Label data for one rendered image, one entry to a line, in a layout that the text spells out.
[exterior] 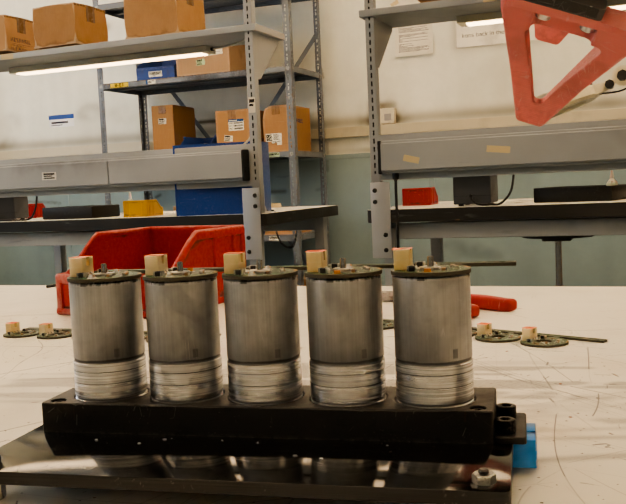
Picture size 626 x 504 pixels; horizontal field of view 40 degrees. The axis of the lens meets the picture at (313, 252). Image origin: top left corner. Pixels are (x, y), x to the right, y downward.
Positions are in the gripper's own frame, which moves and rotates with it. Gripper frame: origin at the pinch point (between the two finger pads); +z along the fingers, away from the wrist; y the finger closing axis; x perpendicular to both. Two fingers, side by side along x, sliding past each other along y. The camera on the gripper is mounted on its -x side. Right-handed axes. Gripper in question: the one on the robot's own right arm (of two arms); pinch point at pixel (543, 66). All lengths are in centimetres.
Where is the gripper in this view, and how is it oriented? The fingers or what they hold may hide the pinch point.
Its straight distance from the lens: 51.4
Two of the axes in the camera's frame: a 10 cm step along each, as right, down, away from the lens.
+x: 9.4, 3.1, -1.2
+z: -1.5, 7.2, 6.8
